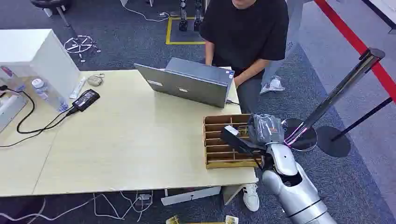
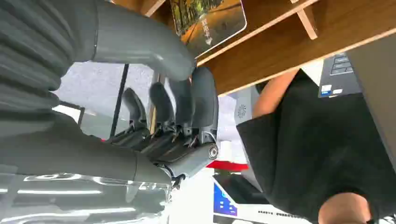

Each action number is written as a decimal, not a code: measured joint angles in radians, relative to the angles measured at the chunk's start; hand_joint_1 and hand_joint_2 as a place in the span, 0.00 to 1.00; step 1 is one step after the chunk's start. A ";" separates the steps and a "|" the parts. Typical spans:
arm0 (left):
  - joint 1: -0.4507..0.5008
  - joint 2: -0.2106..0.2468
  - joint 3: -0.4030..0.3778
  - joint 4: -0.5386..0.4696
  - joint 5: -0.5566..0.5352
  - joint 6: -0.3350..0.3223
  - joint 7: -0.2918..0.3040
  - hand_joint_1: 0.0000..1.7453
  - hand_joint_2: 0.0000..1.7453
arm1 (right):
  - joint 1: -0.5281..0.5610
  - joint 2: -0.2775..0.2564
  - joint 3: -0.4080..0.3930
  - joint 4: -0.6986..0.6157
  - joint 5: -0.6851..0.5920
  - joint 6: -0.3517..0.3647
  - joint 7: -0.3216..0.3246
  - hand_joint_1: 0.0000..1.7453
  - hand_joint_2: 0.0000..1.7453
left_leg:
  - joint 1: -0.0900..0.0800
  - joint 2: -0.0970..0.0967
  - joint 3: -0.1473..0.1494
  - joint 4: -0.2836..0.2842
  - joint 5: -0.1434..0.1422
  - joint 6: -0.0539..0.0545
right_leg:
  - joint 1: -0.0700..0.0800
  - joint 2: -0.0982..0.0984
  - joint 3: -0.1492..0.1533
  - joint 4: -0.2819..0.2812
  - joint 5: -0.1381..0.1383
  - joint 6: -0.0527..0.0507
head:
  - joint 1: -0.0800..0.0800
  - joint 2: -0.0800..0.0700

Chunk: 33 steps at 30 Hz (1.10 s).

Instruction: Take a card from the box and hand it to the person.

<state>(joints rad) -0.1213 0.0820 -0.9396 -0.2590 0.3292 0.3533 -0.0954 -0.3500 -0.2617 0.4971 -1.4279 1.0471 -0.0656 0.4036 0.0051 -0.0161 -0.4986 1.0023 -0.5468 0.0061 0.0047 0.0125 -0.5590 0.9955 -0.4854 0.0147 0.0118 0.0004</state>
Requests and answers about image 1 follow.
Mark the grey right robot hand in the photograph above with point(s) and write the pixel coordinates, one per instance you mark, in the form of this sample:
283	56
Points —
266	128

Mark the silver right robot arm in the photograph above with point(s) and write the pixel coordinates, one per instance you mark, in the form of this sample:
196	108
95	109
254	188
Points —
294	191

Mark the card in wooden box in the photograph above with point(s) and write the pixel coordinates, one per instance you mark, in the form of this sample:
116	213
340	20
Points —
243	130

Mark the wooden card box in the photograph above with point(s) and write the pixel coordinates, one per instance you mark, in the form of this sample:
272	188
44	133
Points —
219	151

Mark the white sneaker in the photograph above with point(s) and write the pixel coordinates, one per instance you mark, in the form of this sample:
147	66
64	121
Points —
251	197

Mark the grey laptop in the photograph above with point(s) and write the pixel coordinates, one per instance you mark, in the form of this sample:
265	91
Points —
188	83

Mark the person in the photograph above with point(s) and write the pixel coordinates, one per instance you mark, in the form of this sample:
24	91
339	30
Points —
247	34

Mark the white board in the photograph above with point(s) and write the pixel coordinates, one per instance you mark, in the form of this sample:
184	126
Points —
190	196

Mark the red barrier belt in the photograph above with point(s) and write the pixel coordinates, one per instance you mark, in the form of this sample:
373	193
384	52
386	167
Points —
355	40

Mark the black stand legs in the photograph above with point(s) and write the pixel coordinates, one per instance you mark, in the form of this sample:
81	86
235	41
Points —
189	15

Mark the white power strip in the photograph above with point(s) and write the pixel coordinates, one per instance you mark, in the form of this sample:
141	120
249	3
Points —
144	198

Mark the black power adapter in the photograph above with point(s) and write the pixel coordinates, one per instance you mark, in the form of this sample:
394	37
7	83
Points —
86	100

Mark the white tube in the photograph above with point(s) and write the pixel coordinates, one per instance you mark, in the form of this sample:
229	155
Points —
77	88

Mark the chrome chair base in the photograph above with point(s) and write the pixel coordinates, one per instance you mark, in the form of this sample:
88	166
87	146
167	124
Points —
81	44

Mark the clear water bottle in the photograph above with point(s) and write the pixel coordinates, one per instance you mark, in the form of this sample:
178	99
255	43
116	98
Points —
46	94

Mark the white box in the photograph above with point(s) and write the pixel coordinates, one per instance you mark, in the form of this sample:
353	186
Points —
34	58

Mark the black chair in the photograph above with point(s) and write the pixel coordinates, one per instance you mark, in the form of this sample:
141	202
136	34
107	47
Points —
52	6

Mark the grey device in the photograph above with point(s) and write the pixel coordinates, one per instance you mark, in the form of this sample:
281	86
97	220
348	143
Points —
9	109

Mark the black stanchion post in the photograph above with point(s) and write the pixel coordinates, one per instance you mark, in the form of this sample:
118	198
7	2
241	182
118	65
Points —
337	140

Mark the chrome stanchion post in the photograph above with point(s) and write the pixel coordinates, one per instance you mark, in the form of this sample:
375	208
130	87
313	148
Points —
334	94

